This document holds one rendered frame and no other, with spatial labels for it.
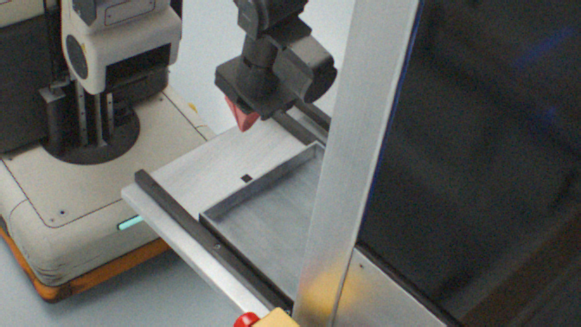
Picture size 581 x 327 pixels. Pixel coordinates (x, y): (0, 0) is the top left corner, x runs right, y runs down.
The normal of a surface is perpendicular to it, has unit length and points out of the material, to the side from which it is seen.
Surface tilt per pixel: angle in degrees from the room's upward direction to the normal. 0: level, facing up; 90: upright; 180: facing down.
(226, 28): 0
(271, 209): 0
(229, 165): 0
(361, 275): 90
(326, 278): 90
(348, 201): 90
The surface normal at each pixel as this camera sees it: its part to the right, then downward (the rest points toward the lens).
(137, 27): 0.19, -0.60
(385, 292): -0.72, 0.44
